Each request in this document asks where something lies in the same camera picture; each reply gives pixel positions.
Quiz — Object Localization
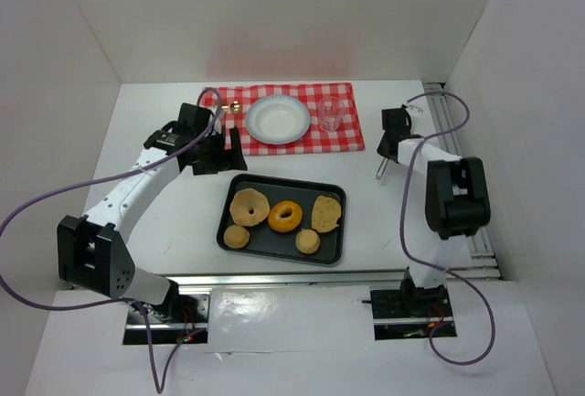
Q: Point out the metal tongs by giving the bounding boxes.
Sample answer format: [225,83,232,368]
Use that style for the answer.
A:
[375,157,388,181]

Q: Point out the small round bun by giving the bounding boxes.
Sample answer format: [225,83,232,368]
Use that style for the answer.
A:
[223,224,250,249]
[295,229,321,254]

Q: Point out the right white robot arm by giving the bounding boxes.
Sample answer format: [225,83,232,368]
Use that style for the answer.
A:
[376,106,491,316]

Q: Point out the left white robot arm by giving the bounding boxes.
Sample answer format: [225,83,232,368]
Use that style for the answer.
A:
[57,103,247,321]

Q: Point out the speckled bread slice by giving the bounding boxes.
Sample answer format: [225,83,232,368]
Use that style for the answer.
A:
[311,196,342,233]

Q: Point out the pale bagel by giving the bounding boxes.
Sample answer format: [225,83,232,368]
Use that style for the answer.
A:
[229,188,271,227]

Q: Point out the red checkered cloth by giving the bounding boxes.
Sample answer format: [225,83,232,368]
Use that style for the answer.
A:
[218,82,365,156]

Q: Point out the white plate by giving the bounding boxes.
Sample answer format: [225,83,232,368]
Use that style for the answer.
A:
[244,94,311,145]

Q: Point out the clear drinking glass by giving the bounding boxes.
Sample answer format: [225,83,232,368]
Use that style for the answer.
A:
[316,96,345,133]

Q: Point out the orange glazed donut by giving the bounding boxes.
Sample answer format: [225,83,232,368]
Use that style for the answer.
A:
[268,200,303,233]

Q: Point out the black baking tray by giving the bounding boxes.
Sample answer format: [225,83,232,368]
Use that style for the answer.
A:
[216,174,346,266]

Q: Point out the gold spoon black handle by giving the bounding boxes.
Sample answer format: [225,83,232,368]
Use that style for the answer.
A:
[229,101,242,115]

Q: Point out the aluminium side rail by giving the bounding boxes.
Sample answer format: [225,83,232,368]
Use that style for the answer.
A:
[423,82,502,281]

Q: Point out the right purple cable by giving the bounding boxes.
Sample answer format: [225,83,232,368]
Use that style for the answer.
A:
[399,91,497,367]

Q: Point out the purple cable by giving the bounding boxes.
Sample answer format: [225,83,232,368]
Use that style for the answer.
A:
[399,91,497,367]
[0,87,225,395]

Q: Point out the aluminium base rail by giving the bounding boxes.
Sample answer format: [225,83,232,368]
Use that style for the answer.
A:
[149,271,457,345]

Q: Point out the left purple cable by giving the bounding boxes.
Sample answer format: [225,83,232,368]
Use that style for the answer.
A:
[0,87,225,395]

